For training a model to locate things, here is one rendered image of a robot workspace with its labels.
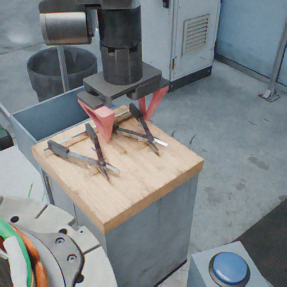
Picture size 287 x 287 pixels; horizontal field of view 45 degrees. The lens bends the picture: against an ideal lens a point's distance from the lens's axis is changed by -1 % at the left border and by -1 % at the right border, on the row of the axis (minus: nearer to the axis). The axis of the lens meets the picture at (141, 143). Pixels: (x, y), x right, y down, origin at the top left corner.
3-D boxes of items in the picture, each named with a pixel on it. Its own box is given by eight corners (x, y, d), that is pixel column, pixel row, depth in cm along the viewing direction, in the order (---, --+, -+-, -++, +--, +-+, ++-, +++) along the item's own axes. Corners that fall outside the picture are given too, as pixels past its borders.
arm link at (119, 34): (140, 2, 42) (140, -12, 46) (82, 3, 42) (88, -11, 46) (141, 55, 46) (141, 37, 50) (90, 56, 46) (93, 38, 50)
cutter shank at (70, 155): (66, 157, 51) (66, 154, 51) (69, 154, 52) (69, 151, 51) (102, 169, 49) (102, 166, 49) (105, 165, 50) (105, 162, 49)
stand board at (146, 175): (33, 157, 57) (30, 146, 56) (124, 114, 67) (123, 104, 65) (104, 235, 46) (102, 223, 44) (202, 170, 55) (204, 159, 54)
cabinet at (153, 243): (58, 250, 74) (34, 157, 57) (127, 206, 83) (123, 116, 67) (114, 321, 62) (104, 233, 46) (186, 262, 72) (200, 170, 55)
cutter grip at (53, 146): (48, 149, 53) (46, 141, 52) (52, 147, 54) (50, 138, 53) (67, 159, 51) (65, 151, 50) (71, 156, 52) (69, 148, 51)
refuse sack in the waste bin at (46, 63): (27, 109, 217) (14, 57, 195) (81, 90, 235) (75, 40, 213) (56, 140, 193) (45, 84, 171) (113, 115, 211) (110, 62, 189)
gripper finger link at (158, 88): (109, 122, 59) (105, 72, 53) (142, 106, 63) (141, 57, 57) (136, 141, 55) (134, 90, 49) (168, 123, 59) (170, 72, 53)
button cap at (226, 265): (221, 289, 41) (223, 285, 40) (207, 260, 43) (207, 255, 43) (252, 279, 41) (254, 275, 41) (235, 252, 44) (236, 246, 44)
